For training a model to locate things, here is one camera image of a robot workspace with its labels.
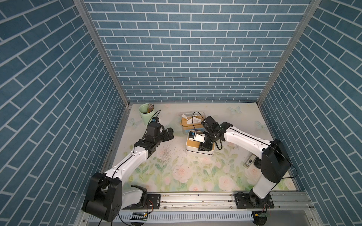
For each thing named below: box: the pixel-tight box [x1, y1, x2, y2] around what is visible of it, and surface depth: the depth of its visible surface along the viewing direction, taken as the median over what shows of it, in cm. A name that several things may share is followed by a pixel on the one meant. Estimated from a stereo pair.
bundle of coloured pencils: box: [147, 103, 155, 113], surface depth 98 cm
